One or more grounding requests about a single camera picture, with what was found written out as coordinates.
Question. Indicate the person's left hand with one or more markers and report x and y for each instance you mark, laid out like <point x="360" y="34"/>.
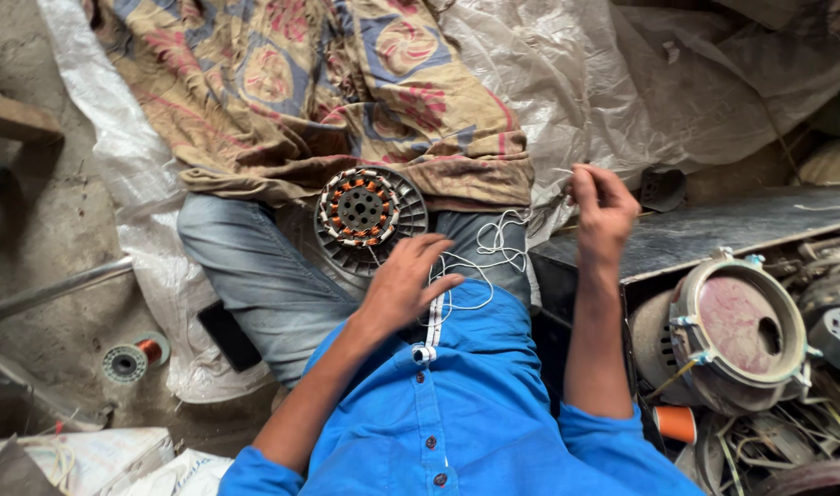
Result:
<point x="399" y="289"/>

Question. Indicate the person's right hand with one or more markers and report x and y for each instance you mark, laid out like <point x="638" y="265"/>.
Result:
<point x="602" y="217"/>

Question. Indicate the black plastic piece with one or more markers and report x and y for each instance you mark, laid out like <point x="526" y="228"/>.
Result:
<point x="662" y="189"/>

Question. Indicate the fan stator with copper windings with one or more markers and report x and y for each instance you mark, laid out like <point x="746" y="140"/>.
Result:
<point x="364" y="210"/>

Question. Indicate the dark flat board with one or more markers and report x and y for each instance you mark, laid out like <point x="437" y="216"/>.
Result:
<point x="702" y="231"/>

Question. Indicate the grey jeans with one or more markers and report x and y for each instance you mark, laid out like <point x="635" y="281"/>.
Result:
<point x="268" y="275"/>

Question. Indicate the translucent woven plastic sheet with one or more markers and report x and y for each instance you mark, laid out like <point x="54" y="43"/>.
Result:
<point x="599" y="82"/>

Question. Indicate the blue buttoned shirt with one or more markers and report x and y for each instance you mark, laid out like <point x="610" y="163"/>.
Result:
<point x="475" y="406"/>

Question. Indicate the round metal motor housing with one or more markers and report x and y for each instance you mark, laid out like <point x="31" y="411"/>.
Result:
<point x="733" y="330"/>

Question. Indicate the black phone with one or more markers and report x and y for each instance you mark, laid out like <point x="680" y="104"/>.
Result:
<point x="229" y="336"/>

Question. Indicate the orange thread spool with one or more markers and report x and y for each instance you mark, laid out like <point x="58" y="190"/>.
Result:
<point x="676" y="424"/>

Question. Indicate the patterned beige cloth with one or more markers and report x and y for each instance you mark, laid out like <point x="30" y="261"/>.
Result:
<point x="289" y="89"/>

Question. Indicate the grey ribbed motor cover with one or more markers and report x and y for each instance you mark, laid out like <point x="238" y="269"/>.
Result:
<point x="838" y="341"/>

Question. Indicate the heap of motor parts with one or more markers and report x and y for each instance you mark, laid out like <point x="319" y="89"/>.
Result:
<point x="771" y="444"/>

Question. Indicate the white printed sack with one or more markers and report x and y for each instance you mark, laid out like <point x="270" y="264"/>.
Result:
<point x="96" y="458"/>
<point x="185" y="475"/>

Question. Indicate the metal pipe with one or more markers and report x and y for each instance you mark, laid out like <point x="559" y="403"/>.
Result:
<point x="54" y="289"/>

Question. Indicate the metal angle bar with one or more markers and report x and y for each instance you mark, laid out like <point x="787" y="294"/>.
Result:
<point x="41" y="392"/>

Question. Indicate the wooden stool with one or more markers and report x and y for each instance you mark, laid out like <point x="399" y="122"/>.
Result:
<point x="13" y="117"/>

